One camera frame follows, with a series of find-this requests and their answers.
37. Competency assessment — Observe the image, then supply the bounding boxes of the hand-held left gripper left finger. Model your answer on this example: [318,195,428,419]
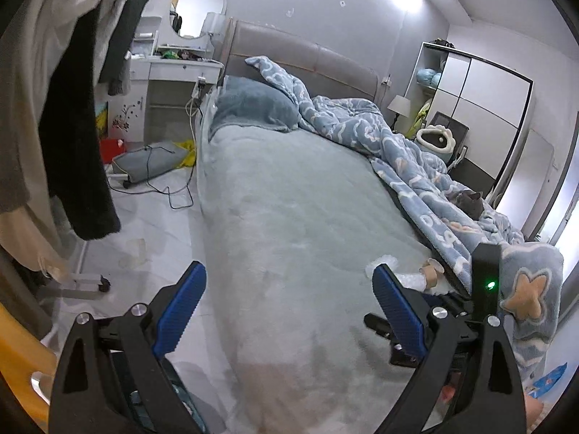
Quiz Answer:
[47,260,209,434]

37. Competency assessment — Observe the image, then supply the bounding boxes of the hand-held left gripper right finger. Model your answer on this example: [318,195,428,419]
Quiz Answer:
[371,263,528,434]

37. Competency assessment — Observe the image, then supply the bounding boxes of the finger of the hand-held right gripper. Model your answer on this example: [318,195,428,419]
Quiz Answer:
[389,344,421,368]
[364,314,390,338]

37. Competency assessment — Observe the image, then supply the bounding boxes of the brown tape roll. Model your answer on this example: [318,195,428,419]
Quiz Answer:
[418,257,447,289]

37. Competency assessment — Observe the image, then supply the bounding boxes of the dark teal trash bin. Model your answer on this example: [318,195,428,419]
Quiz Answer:
[113,356,206,434]

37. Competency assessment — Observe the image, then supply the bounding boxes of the blue star-patterned fleece blanket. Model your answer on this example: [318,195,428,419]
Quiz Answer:
[496,241,566,372]

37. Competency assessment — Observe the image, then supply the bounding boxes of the grey cat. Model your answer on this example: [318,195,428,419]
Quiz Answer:
[447,189,486,214]

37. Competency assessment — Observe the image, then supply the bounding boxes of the white wheeled clothes rack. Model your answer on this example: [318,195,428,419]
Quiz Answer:
[44,239,112,295]

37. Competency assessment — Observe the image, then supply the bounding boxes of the white door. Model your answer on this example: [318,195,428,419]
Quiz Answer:
[496,128,555,237]

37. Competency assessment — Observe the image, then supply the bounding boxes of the bed with grey-green sheet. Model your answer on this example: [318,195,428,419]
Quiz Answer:
[194,75,480,434]

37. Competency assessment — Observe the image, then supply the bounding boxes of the blue and orange flat object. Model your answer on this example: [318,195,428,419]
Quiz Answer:
[530,362,568,395]

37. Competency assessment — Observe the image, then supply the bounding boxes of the white cloud-shaped cat bed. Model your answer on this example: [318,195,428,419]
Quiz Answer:
[415,126,454,157]

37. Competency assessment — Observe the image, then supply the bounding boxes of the black chair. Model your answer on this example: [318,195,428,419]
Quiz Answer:
[426,111,470,169]

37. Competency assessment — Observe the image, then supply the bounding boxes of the grey floor heater pad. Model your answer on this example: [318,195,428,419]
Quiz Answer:
[110,140,189,189]

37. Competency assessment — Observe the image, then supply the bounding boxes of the yellow-green plush toy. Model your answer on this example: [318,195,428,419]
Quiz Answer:
[404,101,431,139]

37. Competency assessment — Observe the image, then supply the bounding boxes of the yellow plastic bag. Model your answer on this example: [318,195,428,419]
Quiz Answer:
[176,138,198,169]

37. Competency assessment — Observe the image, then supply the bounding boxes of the red box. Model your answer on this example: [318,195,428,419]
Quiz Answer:
[98,137,126,164]

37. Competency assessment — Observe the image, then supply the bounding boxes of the bedside lamp with white shade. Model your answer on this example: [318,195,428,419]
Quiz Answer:
[387,94,412,133]

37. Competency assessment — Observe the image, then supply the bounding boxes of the black fuzzy coat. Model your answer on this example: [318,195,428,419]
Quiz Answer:
[38,4,123,241]

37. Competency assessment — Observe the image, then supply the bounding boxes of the blue cloud-patterned blanket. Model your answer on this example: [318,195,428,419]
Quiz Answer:
[244,55,526,300]

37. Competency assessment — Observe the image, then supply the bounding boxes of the blue plush toy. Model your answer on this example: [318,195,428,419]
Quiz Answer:
[415,68,443,88]

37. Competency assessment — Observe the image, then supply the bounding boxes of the colourful picture board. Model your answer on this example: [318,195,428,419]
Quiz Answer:
[95,101,110,139]

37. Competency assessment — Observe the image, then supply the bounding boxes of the grey-blue pillow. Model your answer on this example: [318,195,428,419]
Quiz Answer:
[208,75,303,133]

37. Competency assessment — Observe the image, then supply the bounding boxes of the white vanity desk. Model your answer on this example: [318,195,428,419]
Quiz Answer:
[128,0,225,144]

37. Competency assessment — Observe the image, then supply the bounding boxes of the clutter of small vanity items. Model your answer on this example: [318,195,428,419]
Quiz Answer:
[156,44,214,63]

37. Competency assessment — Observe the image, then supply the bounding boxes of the hanging clothes on rack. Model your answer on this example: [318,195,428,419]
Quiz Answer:
[0,0,106,218]

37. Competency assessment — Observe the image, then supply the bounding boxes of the grey padded headboard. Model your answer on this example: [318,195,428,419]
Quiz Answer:
[223,17,381,115]

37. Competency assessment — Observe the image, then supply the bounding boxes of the white vanity table lamp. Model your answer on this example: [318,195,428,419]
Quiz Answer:
[201,12,227,63]

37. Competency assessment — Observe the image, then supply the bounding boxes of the dark grey knit garment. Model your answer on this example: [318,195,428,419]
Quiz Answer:
[96,0,153,97]

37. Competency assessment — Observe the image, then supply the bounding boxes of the oval vanity mirror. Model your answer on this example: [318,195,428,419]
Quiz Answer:
[168,0,227,40]

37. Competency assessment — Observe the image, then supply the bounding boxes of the black cable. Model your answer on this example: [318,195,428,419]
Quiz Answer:
[144,144,196,212]

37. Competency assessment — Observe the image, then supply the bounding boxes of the white wardrobe with black frame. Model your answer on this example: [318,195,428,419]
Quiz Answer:
[404,40,535,200]

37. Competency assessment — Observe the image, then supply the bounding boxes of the white cable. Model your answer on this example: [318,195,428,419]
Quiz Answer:
[185,94,205,146]

